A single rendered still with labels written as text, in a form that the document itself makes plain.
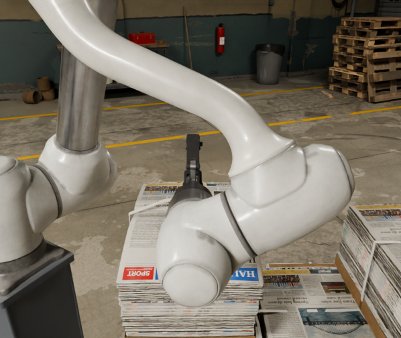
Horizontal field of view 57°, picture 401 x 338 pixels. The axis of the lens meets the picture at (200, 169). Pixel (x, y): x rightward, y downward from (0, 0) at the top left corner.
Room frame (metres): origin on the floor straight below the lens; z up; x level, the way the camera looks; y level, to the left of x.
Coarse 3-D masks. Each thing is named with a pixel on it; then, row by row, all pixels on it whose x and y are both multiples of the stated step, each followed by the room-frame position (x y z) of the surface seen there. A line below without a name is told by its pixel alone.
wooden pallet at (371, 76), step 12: (372, 60) 6.35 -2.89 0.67; (384, 60) 6.51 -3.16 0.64; (372, 72) 6.30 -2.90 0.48; (384, 72) 6.28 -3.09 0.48; (396, 72) 6.40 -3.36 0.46; (372, 84) 6.24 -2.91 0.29; (384, 84) 6.39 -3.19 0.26; (396, 84) 6.52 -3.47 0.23; (372, 96) 6.12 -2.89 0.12; (384, 96) 6.17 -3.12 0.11; (396, 96) 6.29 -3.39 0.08
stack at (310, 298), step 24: (264, 288) 0.84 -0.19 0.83; (288, 288) 0.84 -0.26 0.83; (312, 288) 0.84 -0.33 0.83; (336, 288) 0.84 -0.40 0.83; (264, 312) 0.75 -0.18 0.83; (288, 312) 0.75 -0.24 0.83; (312, 312) 0.75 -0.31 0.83; (336, 312) 0.75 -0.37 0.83; (360, 312) 0.75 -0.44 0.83; (264, 336) 0.71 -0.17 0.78; (288, 336) 0.67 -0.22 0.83; (312, 336) 0.67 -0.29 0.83; (336, 336) 0.67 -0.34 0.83; (360, 336) 0.67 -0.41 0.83
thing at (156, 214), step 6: (144, 210) 0.76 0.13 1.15; (150, 210) 0.76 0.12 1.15; (156, 210) 0.76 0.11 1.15; (162, 210) 0.76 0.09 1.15; (138, 216) 0.74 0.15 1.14; (144, 216) 0.74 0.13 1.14; (150, 216) 0.74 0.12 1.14; (156, 216) 0.73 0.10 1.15; (162, 216) 0.73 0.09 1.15; (132, 222) 0.71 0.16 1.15; (138, 222) 0.71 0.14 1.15; (144, 222) 0.71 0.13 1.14; (150, 222) 0.71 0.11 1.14; (156, 222) 0.71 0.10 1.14; (162, 222) 0.71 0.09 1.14
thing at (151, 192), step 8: (144, 184) 0.92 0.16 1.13; (152, 184) 0.92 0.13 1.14; (160, 184) 0.91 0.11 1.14; (168, 184) 0.91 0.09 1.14; (176, 184) 0.91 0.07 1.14; (208, 184) 0.92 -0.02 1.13; (216, 184) 0.92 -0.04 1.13; (224, 184) 0.92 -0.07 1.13; (144, 192) 0.86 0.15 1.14; (152, 192) 0.86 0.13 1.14; (160, 192) 0.86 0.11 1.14; (168, 192) 0.86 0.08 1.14; (216, 192) 0.86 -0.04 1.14; (144, 200) 0.81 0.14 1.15; (152, 200) 0.81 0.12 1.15; (160, 200) 0.81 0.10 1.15
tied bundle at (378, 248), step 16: (352, 208) 0.92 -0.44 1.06; (368, 208) 0.92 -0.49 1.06; (384, 208) 0.92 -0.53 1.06; (400, 208) 0.91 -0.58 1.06; (352, 224) 0.89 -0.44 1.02; (368, 224) 0.83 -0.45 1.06; (384, 224) 0.83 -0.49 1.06; (400, 224) 0.83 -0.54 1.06; (352, 240) 0.87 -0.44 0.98; (368, 240) 0.80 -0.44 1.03; (384, 240) 0.76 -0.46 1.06; (400, 240) 0.76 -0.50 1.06; (352, 256) 0.85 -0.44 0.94; (368, 256) 0.78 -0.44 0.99; (384, 256) 0.71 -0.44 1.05; (400, 256) 0.70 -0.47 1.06; (352, 272) 0.84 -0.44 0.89; (368, 272) 0.75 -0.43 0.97; (384, 272) 0.69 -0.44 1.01; (400, 272) 0.64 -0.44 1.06; (368, 288) 0.75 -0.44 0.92; (384, 288) 0.68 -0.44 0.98; (400, 288) 0.63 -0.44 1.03; (368, 304) 0.72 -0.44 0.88; (384, 304) 0.67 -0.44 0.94; (400, 304) 0.61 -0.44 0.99; (384, 320) 0.66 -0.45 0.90; (400, 320) 0.60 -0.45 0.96; (400, 336) 0.59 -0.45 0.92
